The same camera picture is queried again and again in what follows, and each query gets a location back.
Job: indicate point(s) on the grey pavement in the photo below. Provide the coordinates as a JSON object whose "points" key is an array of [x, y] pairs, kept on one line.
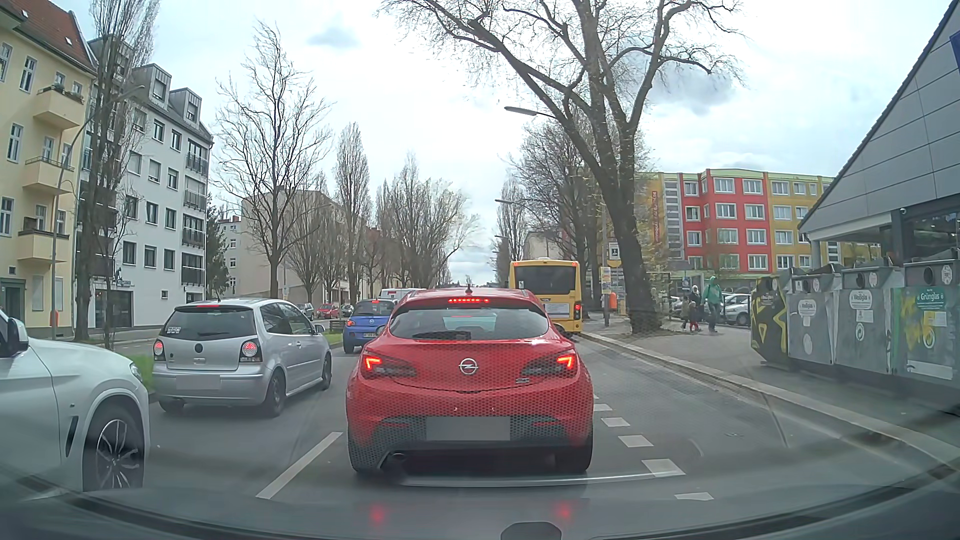
{"points": [[750, 367]]}

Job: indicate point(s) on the parked silver car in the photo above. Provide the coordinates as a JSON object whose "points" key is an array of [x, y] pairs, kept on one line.
{"points": [[735, 309]]}

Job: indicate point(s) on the large bare tree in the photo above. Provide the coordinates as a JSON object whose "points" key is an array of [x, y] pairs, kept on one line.
{"points": [[626, 225]]}

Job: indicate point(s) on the grey asphalt road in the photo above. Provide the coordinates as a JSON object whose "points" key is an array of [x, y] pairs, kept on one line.
{"points": [[697, 405]]}

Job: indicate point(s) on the red and yellow building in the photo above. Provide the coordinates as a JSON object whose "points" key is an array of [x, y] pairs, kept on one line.
{"points": [[739, 217]]}

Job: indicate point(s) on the beige building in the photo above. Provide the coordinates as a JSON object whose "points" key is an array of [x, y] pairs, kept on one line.
{"points": [[255, 255]]}

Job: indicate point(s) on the grey clad building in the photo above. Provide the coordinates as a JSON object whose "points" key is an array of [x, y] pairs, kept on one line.
{"points": [[907, 150]]}

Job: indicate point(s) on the yellow building with balconies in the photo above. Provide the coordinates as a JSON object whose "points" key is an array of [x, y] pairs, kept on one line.
{"points": [[34, 150]]}

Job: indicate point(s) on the group of people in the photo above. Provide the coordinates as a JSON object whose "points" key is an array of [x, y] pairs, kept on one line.
{"points": [[701, 304]]}

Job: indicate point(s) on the white building with balconies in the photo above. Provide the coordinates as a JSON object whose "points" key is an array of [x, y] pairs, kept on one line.
{"points": [[161, 202]]}

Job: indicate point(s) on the white car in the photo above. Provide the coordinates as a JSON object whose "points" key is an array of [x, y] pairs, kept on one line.
{"points": [[52, 405]]}

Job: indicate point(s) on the yellow bus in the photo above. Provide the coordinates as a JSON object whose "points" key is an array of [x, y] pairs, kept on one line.
{"points": [[547, 289]]}

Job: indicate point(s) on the blue car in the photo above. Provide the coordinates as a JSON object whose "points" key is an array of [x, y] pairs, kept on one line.
{"points": [[367, 319]]}

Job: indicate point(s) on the red hatchback car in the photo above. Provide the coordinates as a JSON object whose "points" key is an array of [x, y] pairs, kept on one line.
{"points": [[469, 382]]}

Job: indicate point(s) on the row of recycling containers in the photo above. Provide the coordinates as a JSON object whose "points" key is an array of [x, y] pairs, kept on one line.
{"points": [[862, 322]]}

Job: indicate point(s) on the road markings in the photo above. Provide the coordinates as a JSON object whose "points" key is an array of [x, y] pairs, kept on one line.
{"points": [[300, 465]]}

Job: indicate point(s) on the row of bare trees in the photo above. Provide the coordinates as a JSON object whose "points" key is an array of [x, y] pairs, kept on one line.
{"points": [[352, 225], [547, 217]]}

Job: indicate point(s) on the car's own bonnet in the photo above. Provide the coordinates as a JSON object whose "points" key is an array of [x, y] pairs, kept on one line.
{"points": [[480, 517]]}

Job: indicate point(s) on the white van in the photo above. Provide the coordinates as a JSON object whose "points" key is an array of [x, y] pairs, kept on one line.
{"points": [[397, 293]]}

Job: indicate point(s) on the silver hatchback car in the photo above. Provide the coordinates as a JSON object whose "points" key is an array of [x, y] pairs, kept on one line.
{"points": [[236, 352]]}

